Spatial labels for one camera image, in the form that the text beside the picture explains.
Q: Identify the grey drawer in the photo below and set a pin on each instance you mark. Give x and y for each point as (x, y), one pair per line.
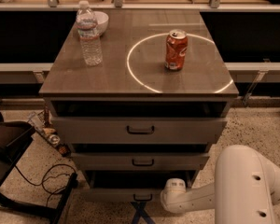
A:
(140, 158)
(144, 122)
(131, 186)

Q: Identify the metal shelf bracket right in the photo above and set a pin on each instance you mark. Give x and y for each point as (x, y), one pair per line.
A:
(262, 71)

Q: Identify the power strip on floor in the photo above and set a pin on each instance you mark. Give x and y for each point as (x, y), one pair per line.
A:
(45, 129)

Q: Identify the white bowl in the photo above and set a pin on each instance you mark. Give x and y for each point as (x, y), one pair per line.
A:
(103, 20)

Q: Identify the orange soda can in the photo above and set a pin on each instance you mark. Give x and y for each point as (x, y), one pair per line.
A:
(176, 48)

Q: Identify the clear plastic water bottle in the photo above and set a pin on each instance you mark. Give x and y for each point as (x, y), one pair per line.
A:
(87, 28)

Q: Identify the black chair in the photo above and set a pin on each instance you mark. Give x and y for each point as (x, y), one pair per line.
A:
(15, 138)

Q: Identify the grey drawer cabinet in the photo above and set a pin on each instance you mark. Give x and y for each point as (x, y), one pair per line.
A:
(133, 67)

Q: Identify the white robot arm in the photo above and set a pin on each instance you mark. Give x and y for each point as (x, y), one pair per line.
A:
(245, 190)

